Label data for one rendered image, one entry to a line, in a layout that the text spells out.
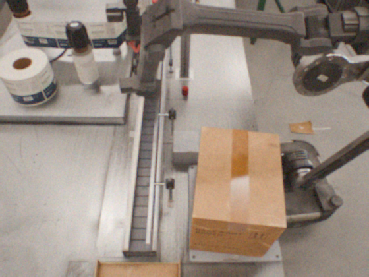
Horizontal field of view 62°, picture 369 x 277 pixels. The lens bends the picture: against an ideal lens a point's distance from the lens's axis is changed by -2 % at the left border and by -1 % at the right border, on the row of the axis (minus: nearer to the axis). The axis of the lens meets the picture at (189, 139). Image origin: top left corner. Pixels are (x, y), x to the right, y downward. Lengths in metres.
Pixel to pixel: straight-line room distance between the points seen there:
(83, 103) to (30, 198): 0.44
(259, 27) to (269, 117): 1.88
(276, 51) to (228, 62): 1.60
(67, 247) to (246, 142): 0.67
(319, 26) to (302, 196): 1.30
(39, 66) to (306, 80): 1.04
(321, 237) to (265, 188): 1.32
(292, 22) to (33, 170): 1.03
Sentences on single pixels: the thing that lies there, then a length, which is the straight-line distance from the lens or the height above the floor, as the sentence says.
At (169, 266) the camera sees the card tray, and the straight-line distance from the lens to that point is 1.07.
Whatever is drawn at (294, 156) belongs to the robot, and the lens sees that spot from 1.87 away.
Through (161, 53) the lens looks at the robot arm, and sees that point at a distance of 0.71.
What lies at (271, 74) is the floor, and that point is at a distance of 2.94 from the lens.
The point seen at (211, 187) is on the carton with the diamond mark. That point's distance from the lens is 0.85.
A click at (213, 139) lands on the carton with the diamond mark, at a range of 0.94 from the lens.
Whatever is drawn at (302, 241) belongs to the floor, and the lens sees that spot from 2.11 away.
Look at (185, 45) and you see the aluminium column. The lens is 1.44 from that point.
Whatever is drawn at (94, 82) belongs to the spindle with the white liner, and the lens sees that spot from 1.44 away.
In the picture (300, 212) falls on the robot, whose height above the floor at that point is 0.24.
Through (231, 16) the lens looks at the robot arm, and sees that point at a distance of 0.70.
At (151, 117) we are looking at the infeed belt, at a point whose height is 0.88.
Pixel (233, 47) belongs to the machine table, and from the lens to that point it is 1.75.
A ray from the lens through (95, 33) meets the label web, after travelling 1.56.
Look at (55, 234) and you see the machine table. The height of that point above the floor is 0.83.
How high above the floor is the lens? 1.87
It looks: 54 degrees down
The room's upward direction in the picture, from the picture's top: 3 degrees clockwise
